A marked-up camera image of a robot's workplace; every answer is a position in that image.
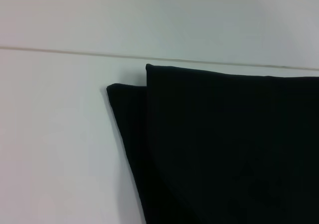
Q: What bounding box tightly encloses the black shirt with white print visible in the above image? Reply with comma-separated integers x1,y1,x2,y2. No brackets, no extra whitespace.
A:
106,63,319,224

